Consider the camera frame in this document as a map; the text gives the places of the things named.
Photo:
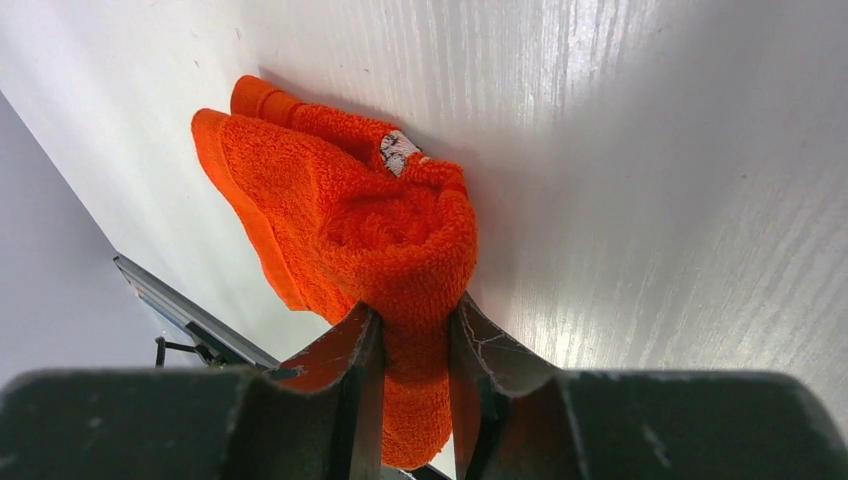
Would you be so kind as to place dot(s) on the orange cloth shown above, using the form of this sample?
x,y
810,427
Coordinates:
x,y
342,208

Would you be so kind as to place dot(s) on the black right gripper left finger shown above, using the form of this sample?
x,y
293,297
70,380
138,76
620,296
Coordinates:
x,y
156,423

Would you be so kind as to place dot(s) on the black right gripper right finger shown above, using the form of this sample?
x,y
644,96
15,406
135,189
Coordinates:
x,y
517,416

